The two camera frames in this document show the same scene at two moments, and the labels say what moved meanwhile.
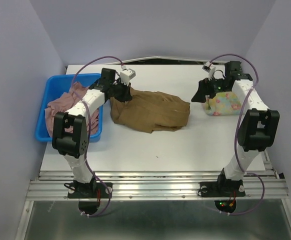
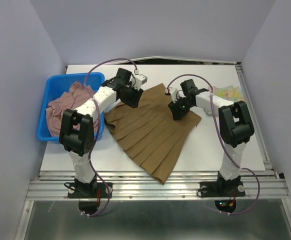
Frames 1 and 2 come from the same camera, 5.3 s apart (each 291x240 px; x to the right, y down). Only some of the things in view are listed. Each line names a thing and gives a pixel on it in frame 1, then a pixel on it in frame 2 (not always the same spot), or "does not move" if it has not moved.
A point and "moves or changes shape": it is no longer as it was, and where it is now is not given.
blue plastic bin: x=56 y=83 does not move
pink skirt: x=65 y=101 does not move
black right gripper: x=204 y=88 → x=176 y=113
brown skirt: x=149 y=111 moves or changes shape
